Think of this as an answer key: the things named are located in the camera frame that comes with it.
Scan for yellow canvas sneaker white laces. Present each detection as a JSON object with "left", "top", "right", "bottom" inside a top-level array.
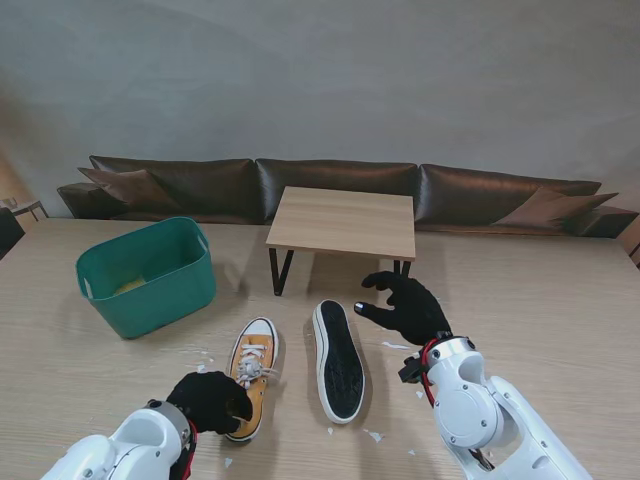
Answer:
[
  {"left": 224, "top": 317, "right": 280, "bottom": 444},
  {"left": 311, "top": 298, "right": 369, "bottom": 426}
]

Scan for green plastic basket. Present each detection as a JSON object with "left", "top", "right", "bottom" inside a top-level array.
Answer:
[{"left": 74, "top": 215, "right": 218, "bottom": 341}]

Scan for red cable on left arm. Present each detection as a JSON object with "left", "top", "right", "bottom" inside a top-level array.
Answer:
[{"left": 182, "top": 422, "right": 199, "bottom": 480}]

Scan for red cable on arm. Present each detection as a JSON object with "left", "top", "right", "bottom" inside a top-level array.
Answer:
[
  {"left": 182, "top": 422, "right": 199, "bottom": 480},
  {"left": 419, "top": 339, "right": 437, "bottom": 409}
]

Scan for red cable on right arm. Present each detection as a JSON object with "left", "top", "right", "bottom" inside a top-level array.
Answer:
[{"left": 419, "top": 339, "right": 437, "bottom": 409}]

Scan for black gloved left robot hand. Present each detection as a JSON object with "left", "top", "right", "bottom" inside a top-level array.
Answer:
[{"left": 166, "top": 370, "right": 254, "bottom": 436}]

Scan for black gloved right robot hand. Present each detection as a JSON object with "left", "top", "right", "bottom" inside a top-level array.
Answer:
[{"left": 353, "top": 271, "right": 454, "bottom": 348}]

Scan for brown leather cushion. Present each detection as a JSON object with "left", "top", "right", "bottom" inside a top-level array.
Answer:
[
  {"left": 77, "top": 167, "right": 184, "bottom": 211},
  {"left": 492, "top": 187, "right": 620, "bottom": 229}
]

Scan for small wooden side table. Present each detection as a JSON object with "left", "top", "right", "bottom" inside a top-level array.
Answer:
[{"left": 0, "top": 197, "right": 50, "bottom": 221}]

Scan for small wooden table black legs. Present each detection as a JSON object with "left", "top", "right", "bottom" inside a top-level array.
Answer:
[{"left": 264, "top": 187, "right": 417, "bottom": 297}]

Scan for wooden brush pale bristles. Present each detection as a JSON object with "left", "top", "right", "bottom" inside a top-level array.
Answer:
[{"left": 112, "top": 272, "right": 150, "bottom": 297}]

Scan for dark brown leather sofa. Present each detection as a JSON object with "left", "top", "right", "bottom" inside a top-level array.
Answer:
[{"left": 56, "top": 154, "right": 640, "bottom": 240}]

